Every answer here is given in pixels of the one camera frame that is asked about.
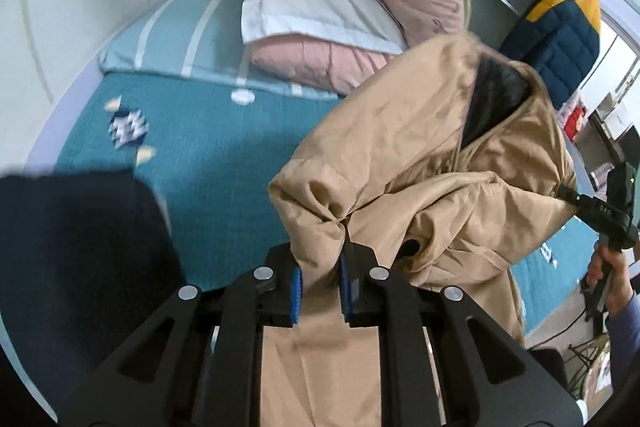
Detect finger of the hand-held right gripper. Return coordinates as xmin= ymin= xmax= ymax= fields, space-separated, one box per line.
xmin=556 ymin=185 xmax=610 ymax=224

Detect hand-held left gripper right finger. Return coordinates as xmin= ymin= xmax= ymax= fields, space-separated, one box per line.
xmin=340 ymin=242 xmax=585 ymax=427

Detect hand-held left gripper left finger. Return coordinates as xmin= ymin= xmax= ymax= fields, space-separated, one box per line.
xmin=59 ymin=243 xmax=304 ymax=427

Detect tan padded coat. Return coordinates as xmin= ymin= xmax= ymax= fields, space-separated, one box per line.
xmin=259 ymin=33 xmax=579 ymax=427

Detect person's right forearm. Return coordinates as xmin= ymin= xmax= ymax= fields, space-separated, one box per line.
xmin=606 ymin=293 xmax=640 ymax=408

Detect person's right hand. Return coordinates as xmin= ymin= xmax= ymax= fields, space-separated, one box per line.
xmin=585 ymin=241 xmax=636 ymax=317

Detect red and pink clothing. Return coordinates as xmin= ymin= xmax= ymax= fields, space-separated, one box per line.
xmin=559 ymin=94 xmax=588 ymax=140

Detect navy and yellow puffer jacket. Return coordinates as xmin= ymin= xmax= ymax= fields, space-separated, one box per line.
xmin=500 ymin=0 xmax=602 ymax=110

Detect teal patterned bed blanket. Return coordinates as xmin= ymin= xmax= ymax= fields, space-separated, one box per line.
xmin=55 ymin=69 xmax=601 ymax=335

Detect dark navy cloth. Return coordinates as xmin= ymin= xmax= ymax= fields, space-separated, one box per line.
xmin=0 ymin=168 xmax=187 ymax=400

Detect light blue striped bed sheet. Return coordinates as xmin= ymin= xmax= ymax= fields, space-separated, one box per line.
xmin=97 ymin=0 xmax=346 ymax=98

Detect white pillow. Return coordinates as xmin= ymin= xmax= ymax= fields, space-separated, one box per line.
xmin=241 ymin=0 xmax=405 ymax=56

